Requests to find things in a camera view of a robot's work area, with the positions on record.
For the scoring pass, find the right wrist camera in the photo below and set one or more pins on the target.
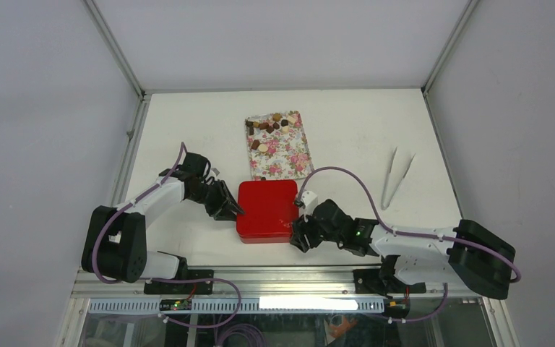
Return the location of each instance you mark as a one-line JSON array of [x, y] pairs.
[[307, 201]]

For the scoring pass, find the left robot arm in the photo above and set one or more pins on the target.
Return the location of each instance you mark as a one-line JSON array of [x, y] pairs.
[[116, 245]]

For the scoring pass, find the floral rectangular tray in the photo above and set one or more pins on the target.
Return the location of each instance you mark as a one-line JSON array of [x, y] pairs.
[[288, 157]]

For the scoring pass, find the aluminium frame rail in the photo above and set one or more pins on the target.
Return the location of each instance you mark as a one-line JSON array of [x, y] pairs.
[[335, 280]]

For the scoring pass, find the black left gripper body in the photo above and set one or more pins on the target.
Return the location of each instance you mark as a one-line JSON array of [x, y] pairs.
[[212, 196]]

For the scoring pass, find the red square chocolate box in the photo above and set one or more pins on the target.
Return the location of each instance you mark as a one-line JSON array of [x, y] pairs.
[[279, 238]]

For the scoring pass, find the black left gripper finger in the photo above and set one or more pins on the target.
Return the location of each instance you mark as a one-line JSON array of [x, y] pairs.
[[225, 216], [228, 201]]

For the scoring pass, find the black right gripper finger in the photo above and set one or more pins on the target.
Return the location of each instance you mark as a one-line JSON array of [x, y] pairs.
[[303, 243], [298, 231]]

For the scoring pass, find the white perforated cable duct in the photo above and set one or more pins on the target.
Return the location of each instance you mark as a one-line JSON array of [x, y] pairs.
[[261, 305]]

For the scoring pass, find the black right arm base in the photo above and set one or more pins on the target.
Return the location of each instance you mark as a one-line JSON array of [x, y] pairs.
[[375, 281]]

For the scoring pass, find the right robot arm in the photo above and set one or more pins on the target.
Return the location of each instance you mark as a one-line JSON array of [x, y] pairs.
[[466, 255]]

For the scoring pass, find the silver metal tweezers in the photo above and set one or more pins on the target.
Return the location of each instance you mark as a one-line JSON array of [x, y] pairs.
[[393, 182]]

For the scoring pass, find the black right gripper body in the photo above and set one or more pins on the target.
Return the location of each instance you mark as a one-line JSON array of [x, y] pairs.
[[316, 230]]

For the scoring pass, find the red box lid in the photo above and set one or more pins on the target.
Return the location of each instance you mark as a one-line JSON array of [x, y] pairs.
[[268, 205]]

